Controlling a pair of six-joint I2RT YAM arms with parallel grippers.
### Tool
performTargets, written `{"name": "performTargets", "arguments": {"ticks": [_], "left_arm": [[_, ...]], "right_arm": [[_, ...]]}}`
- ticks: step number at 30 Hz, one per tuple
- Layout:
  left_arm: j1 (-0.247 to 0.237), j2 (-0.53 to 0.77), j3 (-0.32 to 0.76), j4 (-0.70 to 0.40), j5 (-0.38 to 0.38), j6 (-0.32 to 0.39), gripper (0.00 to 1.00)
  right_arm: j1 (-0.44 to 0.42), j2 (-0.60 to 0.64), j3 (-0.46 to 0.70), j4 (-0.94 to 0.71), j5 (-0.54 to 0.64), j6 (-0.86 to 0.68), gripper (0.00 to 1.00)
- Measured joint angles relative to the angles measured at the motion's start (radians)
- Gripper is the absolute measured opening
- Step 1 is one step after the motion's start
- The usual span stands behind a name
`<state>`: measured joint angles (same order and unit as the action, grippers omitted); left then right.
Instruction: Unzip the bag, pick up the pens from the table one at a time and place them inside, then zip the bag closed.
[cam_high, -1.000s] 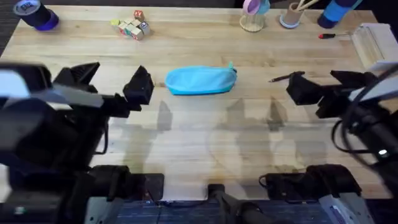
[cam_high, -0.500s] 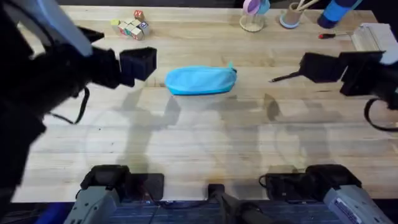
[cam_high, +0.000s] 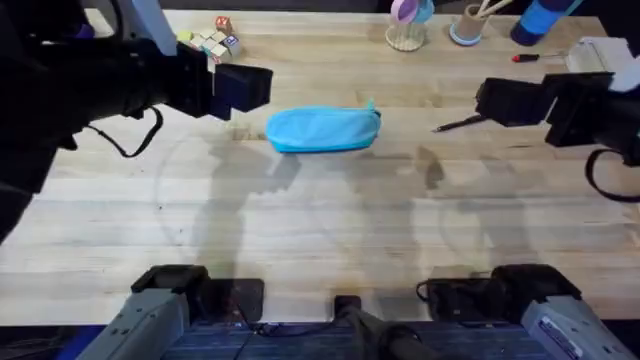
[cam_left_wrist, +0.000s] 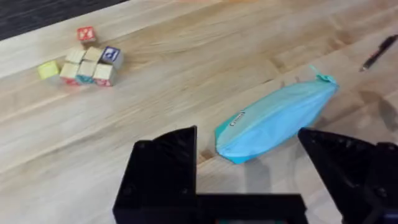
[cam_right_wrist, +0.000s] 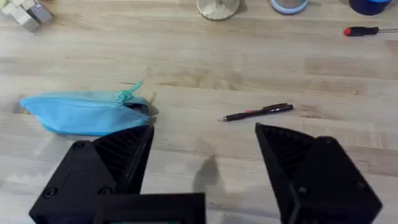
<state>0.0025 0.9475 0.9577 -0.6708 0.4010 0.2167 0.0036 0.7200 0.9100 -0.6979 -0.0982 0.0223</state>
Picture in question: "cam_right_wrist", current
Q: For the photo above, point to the light blue zip bag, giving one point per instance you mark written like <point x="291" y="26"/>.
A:
<point x="84" y="113"/>

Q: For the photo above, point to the blue-rimmed tape roll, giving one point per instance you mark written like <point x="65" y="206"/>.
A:
<point x="289" y="4"/>

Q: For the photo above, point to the black pen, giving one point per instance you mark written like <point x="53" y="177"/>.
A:
<point x="256" y="112"/>

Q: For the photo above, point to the dark blue round container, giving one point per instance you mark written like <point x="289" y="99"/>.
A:
<point x="369" y="6"/>

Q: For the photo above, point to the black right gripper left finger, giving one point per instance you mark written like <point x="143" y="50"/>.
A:
<point x="93" y="174"/>

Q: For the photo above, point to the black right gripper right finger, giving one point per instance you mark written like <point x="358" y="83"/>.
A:
<point x="317" y="180"/>

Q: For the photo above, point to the black red-tipped screwdriver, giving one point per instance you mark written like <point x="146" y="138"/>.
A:
<point x="365" y="31"/>

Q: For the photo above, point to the heap of grey toy blocks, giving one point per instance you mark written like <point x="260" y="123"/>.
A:
<point x="28" y="14"/>

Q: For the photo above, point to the beige round base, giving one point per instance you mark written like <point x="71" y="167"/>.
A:
<point x="217" y="8"/>

